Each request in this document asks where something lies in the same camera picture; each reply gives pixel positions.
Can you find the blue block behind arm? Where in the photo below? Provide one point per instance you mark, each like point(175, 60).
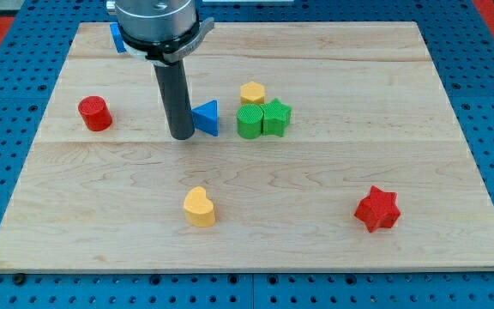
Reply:
point(117, 37)

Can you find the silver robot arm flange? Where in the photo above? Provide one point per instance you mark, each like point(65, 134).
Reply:
point(162, 32)

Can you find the blue triangle block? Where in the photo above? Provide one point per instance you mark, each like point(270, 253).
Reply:
point(206, 118)

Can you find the green cylinder block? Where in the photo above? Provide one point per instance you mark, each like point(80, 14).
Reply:
point(249, 121)

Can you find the green star block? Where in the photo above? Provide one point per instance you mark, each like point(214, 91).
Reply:
point(276, 118)

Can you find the yellow hexagon block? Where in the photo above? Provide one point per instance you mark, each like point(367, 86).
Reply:
point(252, 93)

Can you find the yellow heart block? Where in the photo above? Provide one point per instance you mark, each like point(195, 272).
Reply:
point(198, 208)

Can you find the light wooden board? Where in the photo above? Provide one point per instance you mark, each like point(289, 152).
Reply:
point(368, 108)

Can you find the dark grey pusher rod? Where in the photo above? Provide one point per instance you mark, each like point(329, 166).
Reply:
point(175, 96)

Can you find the red star block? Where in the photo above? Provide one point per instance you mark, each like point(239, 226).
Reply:
point(378, 209)

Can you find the red cylinder block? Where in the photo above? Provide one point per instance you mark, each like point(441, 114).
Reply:
point(95, 113)

